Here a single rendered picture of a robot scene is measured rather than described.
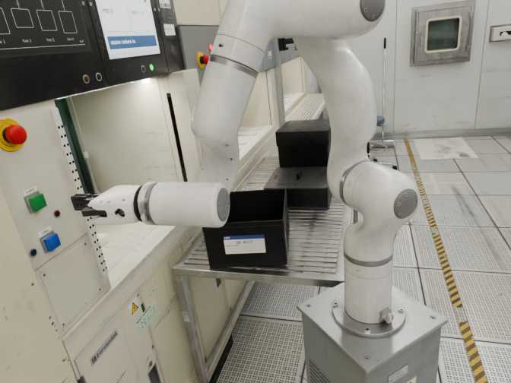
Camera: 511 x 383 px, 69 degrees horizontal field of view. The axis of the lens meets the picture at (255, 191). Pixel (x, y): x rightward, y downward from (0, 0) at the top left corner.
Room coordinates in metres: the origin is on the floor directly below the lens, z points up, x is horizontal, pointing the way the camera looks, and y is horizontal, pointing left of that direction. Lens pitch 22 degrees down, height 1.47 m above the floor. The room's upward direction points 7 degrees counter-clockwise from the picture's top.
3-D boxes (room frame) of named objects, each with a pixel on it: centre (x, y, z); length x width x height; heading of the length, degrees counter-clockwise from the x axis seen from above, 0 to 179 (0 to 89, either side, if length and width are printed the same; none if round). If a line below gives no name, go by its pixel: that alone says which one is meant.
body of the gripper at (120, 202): (0.69, 0.26, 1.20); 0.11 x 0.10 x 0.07; 71
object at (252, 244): (1.22, 0.04, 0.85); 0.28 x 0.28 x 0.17; 81
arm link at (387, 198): (0.77, -0.27, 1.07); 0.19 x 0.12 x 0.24; 21
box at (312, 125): (2.03, -0.33, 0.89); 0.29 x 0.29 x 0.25; 68
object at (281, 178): (1.63, -0.21, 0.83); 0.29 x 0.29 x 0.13; 72
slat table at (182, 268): (1.65, -0.16, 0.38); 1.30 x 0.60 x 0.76; 161
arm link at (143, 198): (0.67, 0.20, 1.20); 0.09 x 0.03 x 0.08; 161
